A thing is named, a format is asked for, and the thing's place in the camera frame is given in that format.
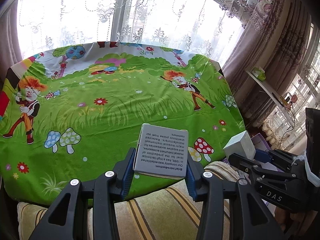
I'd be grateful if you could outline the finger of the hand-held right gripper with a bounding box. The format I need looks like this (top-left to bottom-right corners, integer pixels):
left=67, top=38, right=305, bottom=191
left=228, top=153, right=275, bottom=180
left=254, top=149, right=290, bottom=167

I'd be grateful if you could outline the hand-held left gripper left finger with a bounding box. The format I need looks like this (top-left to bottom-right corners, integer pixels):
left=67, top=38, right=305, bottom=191
left=29, top=148, right=137, bottom=240

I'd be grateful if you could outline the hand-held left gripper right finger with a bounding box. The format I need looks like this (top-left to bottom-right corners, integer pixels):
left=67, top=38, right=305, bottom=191
left=184, top=152, right=285, bottom=240

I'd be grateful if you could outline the purple cardboard box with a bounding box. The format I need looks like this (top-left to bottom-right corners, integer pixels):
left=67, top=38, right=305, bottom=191
left=250, top=133, right=272, bottom=155

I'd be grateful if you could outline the pale green white cube box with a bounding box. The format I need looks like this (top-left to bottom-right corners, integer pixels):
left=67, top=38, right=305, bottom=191
left=222, top=131, right=257, bottom=160

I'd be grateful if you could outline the cream printed cardboard box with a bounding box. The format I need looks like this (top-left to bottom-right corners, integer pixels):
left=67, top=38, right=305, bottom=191
left=134, top=123, right=189, bottom=180

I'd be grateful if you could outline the cream lace cloth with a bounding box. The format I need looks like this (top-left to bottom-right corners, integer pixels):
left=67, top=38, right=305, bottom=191
left=262, top=115, right=308, bottom=153

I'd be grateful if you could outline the striped beige cushion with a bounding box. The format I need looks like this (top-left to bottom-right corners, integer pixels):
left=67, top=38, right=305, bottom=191
left=16, top=161, right=240, bottom=240

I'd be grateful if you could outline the cartoon printed green cloth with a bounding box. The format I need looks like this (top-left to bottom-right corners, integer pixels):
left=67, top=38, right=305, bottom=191
left=0, top=41, right=247, bottom=205

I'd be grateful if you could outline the green tissue pack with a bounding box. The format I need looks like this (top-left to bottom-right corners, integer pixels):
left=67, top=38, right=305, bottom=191
left=251, top=66, right=267, bottom=82

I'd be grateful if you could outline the pink patterned curtain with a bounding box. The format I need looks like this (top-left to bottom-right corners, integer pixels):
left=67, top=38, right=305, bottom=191
left=220, top=0, right=313, bottom=130

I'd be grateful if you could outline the white lace curtain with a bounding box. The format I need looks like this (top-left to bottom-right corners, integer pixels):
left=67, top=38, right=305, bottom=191
left=17, top=0, right=248, bottom=60

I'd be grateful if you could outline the beige side curtain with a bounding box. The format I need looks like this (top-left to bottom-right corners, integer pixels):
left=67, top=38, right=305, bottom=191
left=0, top=0, right=23, bottom=80

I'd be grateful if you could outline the white wall shelf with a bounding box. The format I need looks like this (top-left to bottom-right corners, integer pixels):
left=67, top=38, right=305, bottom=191
left=245, top=69, right=300, bottom=130

